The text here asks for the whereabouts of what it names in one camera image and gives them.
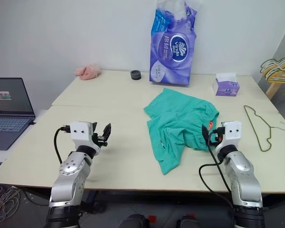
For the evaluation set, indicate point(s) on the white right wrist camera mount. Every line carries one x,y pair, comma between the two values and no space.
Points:
232,133

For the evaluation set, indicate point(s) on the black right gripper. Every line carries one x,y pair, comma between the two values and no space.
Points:
217,137

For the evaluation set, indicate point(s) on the pink fluffy cloth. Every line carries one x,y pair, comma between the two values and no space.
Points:
88,72

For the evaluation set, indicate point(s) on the dark rounded shape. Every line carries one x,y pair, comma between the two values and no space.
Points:
133,222
187,222

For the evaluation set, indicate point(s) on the small purple tissue box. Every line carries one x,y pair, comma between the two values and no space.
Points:
226,89

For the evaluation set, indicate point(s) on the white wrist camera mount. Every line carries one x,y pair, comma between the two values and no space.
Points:
232,133
80,130

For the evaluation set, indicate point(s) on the large purple tissue pack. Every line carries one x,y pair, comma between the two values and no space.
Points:
173,47

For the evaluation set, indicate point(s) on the grey laptop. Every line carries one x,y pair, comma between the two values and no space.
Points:
7,111

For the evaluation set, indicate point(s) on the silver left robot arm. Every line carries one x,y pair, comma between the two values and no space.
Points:
69,171

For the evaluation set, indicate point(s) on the teal green shirt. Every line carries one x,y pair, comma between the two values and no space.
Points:
178,123

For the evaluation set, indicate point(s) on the black round dish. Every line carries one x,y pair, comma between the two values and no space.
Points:
135,75

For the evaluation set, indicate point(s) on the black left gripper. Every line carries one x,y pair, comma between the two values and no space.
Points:
100,140

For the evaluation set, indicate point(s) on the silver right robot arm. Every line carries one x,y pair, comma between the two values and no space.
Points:
242,175

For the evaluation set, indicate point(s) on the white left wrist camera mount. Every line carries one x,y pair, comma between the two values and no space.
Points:
80,130

